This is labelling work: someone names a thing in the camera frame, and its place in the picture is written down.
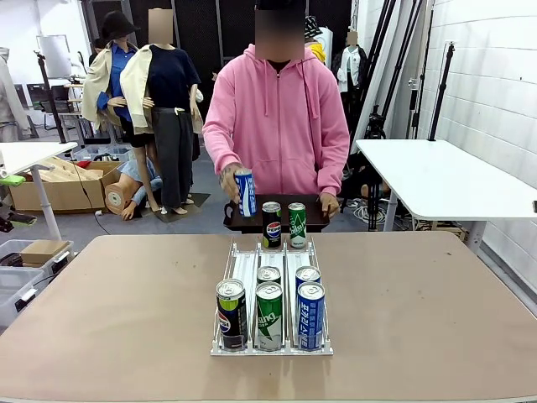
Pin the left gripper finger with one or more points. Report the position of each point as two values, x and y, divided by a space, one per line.
10 181
19 221

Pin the blue Pocari Sweat can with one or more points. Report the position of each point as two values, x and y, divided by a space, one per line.
246 195
308 273
311 323

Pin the dark brown serving tray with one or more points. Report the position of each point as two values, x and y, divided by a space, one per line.
312 212

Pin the pink-sleeved right forearm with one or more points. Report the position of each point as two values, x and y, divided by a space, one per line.
220 155

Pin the pink-sleeved left forearm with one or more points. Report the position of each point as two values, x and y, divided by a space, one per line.
333 172

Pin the person in pink hoodie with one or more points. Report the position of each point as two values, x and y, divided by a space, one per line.
277 126

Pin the person's right hand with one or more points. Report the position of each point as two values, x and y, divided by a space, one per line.
228 180

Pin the person's left hand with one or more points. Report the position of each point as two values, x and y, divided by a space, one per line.
330 206

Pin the white table with slim leg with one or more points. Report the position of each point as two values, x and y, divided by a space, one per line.
33 151

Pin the small flat brown carton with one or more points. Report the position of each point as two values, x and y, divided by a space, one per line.
44 249

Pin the brown cardboard box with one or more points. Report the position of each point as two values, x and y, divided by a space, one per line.
63 195

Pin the clear bin holding carton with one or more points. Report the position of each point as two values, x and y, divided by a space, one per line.
63 260

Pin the clear lidded storage bin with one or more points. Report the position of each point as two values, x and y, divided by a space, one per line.
17 289

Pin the mannequin in grey hoodie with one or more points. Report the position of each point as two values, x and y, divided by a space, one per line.
6 96

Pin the black office chair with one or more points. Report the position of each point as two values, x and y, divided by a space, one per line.
38 94

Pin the lying mannequin in denim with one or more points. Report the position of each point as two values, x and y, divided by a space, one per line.
134 184

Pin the white board on stand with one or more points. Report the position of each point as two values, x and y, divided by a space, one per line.
54 56

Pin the mannequin with blue shirt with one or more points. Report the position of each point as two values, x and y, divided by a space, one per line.
113 71

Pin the mannequin with navy top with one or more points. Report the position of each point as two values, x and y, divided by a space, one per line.
172 126

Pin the black Pepsi can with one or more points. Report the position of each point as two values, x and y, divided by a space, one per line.
232 319
272 228

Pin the green Chilsung cider can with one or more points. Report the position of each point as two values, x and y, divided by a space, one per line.
269 275
297 228
269 323

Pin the white can dispenser rack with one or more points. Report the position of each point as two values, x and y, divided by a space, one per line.
272 352

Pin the patterned black bucket hat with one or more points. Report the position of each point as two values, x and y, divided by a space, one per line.
312 27

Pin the mannequin with white jacket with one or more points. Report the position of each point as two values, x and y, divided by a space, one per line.
350 67

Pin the black leaning pole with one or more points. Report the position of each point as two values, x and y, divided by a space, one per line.
379 42
402 54

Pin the white table with rounded corner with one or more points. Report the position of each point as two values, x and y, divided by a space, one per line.
440 176

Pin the black upright light stand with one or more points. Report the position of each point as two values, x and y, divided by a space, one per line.
440 96

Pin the black camera on tripod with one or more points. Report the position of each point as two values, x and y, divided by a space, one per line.
374 128

